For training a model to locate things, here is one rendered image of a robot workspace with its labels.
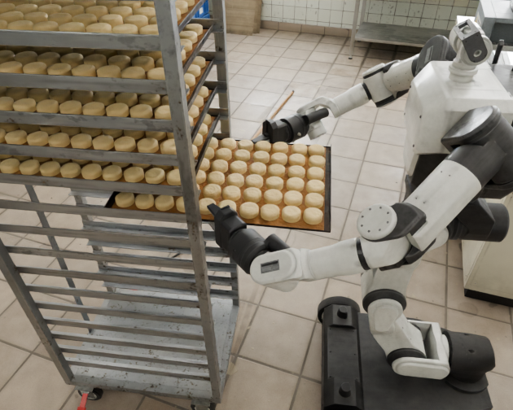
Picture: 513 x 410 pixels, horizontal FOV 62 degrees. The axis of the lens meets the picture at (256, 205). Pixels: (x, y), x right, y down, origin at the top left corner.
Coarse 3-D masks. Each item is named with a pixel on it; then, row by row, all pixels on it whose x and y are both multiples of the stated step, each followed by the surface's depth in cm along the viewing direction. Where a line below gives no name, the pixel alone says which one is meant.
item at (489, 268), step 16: (512, 192) 176; (512, 208) 180; (512, 224) 184; (464, 240) 233; (512, 240) 189; (464, 256) 226; (480, 256) 200; (496, 256) 197; (512, 256) 194; (464, 272) 220; (480, 272) 205; (496, 272) 202; (512, 272) 199; (464, 288) 225; (480, 288) 211; (496, 288) 208; (512, 288) 205; (512, 304) 215
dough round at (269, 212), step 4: (268, 204) 114; (272, 204) 114; (264, 208) 112; (268, 208) 112; (272, 208) 112; (276, 208) 112; (264, 212) 111; (268, 212) 111; (272, 212) 111; (276, 212) 111; (264, 216) 111; (268, 216) 110; (272, 216) 110; (276, 216) 111
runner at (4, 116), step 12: (0, 120) 98; (12, 120) 98; (24, 120) 98; (36, 120) 97; (48, 120) 97; (60, 120) 96; (72, 120) 96; (84, 120) 96; (96, 120) 95; (108, 120) 95; (120, 120) 94; (132, 120) 94; (144, 120) 94; (156, 120) 93; (168, 120) 93; (168, 132) 95
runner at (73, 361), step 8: (72, 360) 167; (80, 360) 170; (88, 360) 170; (96, 360) 170; (104, 368) 167; (112, 368) 166; (120, 368) 166; (128, 368) 165; (136, 368) 165; (144, 368) 167; (152, 368) 167; (168, 376) 165; (176, 376) 164; (184, 376) 163; (192, 376) 163; (200, 376) 162; (208, 376) 165
